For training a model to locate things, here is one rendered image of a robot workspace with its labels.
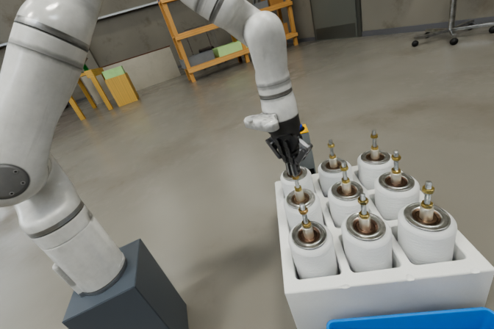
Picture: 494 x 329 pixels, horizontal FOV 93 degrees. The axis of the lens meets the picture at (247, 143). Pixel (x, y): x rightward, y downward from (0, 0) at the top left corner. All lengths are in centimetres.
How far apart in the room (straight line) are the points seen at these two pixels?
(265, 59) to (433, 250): 49
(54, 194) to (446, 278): 75
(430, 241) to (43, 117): 70
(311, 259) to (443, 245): 25
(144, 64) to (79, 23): 677
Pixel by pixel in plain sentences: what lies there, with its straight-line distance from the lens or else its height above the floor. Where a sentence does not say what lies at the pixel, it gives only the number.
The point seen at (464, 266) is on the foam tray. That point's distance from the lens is 64.
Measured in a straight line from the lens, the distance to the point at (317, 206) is 63.
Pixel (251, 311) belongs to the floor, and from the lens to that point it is 80.
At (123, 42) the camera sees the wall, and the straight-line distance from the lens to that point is 1067.
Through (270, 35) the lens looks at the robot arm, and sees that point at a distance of 44.
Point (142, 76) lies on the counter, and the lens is 725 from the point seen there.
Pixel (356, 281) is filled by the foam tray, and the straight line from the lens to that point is 59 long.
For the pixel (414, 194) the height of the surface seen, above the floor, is 24.
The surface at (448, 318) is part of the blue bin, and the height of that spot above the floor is 10.
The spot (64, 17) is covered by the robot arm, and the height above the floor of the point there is 77.
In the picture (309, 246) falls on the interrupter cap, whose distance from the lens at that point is 55.
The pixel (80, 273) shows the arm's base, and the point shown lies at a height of 37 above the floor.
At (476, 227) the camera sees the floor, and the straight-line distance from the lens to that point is 98.
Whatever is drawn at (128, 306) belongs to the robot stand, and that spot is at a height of 26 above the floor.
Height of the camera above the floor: 68
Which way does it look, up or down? 26 degrees down
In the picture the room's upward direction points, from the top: 18 degrees counter-clockwise
